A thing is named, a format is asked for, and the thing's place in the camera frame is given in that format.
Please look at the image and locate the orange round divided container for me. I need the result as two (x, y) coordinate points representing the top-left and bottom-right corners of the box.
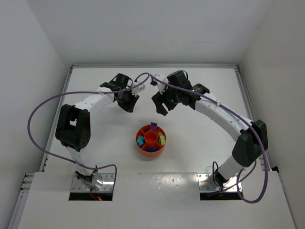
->
(135, 125), (167, 157)

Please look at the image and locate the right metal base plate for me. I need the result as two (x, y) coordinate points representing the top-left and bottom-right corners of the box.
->
(197, 173), (243, 193)

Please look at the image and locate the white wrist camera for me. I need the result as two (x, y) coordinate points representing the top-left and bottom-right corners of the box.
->
(150, 74), (168, 94)
(131, 82), (145, 96)

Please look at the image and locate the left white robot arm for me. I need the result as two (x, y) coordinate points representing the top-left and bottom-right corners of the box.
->
(55, 73), (145, 186)

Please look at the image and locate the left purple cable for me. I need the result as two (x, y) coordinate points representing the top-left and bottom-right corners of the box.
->
(27, 73), (150, 189)

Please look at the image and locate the metal base plate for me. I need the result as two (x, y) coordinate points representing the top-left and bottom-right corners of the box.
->
(197, 173), (243, 193)
(71, 172), (115, 193)

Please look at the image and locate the teal long lego brick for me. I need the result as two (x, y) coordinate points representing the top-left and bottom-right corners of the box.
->
(137, 139), (145, 147)

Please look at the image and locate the blue round lego piece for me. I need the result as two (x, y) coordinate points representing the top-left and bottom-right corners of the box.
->
(145, 148), (158, 153)

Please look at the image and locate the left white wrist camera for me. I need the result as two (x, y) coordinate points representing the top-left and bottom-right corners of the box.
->
(131, 82), (145, 96)

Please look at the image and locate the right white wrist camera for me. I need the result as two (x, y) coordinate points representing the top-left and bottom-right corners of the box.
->
(150, 74), (168, 94)

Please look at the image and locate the lime green purple lego brick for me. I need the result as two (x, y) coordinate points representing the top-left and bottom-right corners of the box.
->
(159, 136), (166, 146)

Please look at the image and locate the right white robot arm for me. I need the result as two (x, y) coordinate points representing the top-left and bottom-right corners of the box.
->
(151, 70), (268, 187)

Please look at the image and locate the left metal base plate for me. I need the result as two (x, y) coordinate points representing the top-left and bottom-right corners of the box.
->
(71, 172), (115, 193)

